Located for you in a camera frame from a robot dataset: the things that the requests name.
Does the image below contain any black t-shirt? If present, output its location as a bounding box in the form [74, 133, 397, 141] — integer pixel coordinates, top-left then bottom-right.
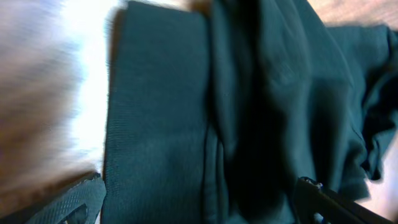
[101, 1, 397, 223]

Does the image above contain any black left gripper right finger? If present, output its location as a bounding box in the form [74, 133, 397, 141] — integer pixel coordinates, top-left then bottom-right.
[294, 177, 392, 224]

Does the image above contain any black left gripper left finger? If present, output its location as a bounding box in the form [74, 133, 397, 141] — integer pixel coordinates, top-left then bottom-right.
[1, 174, 106, 224]

